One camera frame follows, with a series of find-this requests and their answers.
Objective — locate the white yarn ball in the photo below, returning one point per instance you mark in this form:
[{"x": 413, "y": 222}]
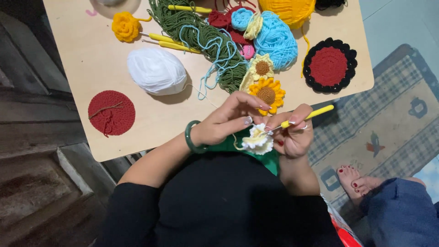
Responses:
[{"x": 156, "y": 70}]

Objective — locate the yellow yarn ball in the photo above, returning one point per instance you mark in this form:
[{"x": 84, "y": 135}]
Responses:
[{"x": 288, "y": 10}]

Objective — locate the light blue crochet rose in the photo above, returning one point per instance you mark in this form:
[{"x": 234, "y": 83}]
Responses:
[{"x": 241, "y": 19}]

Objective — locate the pale yellow crochet piece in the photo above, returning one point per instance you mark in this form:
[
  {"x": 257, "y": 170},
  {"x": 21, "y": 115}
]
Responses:
[{"x": 253, "y": 27}]

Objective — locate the white crochet flower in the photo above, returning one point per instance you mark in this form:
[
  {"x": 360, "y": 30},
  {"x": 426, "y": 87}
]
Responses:
[{"x": 257, "y": 142}]

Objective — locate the loose light blue yarn strand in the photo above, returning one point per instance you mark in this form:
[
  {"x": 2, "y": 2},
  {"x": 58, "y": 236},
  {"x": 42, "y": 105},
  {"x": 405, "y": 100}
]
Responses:
[{"x": 214, "y": 46}]

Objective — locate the red plastic bag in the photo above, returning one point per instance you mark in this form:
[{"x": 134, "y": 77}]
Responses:
[{"x": 344, "y": 233}]

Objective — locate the yellow crochet rose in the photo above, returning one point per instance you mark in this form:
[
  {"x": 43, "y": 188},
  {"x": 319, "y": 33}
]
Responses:
[{"x": 125, "y": 26}]

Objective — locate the green fabric piece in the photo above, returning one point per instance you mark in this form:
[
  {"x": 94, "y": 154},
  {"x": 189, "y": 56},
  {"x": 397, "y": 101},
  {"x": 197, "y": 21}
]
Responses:
[{"x": 226, "y": 145}]

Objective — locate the pale yellow crochet daisy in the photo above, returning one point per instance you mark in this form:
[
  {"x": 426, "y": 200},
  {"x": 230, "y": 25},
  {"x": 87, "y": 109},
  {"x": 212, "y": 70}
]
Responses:
[{"x": 262, "y": 67}]

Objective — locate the dark red yarn bundle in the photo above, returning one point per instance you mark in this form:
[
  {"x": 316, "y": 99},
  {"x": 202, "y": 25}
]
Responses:
[{"x": 236, "y": 36}]

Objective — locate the dark green yarn skein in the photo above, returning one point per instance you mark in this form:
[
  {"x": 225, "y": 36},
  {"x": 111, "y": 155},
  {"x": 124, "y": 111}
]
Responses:
[{"x": 202, "y": 37}]

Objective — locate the white bowl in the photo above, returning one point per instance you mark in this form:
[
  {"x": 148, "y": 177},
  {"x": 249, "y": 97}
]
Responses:
[{"x": 108, "y": 1}]

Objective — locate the person's black garment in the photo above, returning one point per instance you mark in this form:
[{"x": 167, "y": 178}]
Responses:
[{"x": 219, "y": 205}]

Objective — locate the person's right hand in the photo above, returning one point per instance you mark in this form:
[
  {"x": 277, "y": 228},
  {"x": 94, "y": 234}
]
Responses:
[{"x": 296, "y": 139}]

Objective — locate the black yarn ball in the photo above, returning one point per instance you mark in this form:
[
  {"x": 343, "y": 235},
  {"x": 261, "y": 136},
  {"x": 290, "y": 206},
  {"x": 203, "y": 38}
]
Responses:
[{"x": 329, "y": 3}]

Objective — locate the light blue yarn ball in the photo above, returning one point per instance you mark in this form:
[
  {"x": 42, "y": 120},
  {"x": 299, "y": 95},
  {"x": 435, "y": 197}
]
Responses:
[{"x": 277, "y": 41}]

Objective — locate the pink round tape measure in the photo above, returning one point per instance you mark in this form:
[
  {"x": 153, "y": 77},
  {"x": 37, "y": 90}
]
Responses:
[{"x": 247, "y": 51}]

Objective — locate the red coaster with black edge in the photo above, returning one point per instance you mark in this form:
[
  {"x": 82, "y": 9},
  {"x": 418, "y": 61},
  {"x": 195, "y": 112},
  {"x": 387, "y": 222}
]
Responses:
[{"x": 329, "y": 66}]

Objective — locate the plain red crochet coaster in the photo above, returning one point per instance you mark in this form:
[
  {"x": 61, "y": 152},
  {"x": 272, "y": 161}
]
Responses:
[{"x": 111, "y": 113}]

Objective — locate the light blue printed cloth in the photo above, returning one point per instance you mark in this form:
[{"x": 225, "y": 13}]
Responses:
[{"x": 432, "y": 178}]

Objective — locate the person's left hand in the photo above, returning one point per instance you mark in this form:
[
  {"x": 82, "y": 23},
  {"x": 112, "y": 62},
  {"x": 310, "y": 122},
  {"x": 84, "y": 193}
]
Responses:
[{"x": 219, "y": 120}]

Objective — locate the dark green bangle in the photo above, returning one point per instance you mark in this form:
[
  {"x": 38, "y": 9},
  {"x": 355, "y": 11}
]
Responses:
[{"x": 189, "y": 139}]

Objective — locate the red crochet rose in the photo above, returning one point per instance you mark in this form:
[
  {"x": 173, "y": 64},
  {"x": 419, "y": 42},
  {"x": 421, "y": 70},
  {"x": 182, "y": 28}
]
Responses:
[{"x": 218, "y": 19}]

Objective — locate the orange crochet sunflower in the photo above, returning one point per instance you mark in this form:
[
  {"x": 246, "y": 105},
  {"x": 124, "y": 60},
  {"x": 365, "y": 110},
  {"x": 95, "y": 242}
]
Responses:
[{"x": 267, "y": 94}]

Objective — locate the checked patterned rug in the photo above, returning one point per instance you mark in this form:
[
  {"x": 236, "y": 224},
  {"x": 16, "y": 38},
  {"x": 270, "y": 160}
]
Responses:
[{"x": 384, "y": 116}]

